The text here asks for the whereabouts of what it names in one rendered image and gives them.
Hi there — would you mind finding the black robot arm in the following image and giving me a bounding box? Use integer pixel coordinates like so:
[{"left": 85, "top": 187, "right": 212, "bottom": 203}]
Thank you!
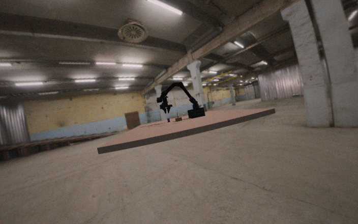
[{"left": 156, "top": 82, "right": 199, "bottom": 109}]

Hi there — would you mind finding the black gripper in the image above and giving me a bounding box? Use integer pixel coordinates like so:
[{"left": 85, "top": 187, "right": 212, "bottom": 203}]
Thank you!
[{"left": 160, "top": 101, "right": 172, "bottom": 113}]

